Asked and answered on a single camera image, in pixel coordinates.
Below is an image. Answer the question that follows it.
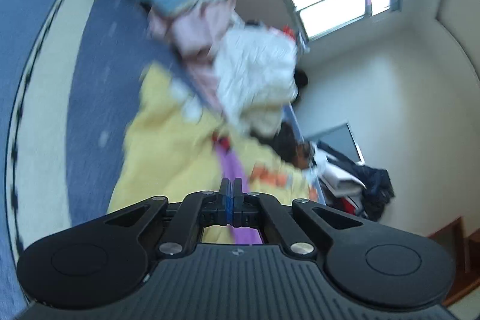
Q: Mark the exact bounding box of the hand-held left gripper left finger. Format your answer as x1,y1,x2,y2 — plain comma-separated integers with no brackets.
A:
105,178,233,258

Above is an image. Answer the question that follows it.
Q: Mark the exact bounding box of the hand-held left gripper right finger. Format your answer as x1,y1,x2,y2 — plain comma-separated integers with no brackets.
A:
232,178,364,258

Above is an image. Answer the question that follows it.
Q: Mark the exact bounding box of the purple garment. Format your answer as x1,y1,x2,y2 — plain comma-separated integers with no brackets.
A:
212,138,264,246

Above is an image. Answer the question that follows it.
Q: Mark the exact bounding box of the pile of dark clothes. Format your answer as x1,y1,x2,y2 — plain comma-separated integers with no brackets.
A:
315,140,396,223

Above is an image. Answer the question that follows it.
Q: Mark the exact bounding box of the yellow carrot print blanket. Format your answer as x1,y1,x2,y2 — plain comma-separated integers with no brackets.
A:
107,63,319,246

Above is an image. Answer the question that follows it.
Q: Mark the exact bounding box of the dark brown cloth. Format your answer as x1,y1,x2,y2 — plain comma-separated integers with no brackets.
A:
270,121,316,171

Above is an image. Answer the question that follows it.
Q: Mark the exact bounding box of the grey flat panel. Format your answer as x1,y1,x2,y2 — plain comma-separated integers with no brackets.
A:
304,123,366,166

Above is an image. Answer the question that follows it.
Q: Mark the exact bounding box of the white garment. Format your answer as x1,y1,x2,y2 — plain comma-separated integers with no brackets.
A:
212,20,301,137

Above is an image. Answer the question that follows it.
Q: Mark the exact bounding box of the blue cream striped bedsheet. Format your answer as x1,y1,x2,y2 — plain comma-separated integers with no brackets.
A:
0,0,226,313

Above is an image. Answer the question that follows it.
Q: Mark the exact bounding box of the pink garment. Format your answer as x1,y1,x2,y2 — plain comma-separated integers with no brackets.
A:
148,0,241,118

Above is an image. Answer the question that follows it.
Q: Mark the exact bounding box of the wooden door frame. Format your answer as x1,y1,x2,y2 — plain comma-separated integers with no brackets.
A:
427,217,480,306

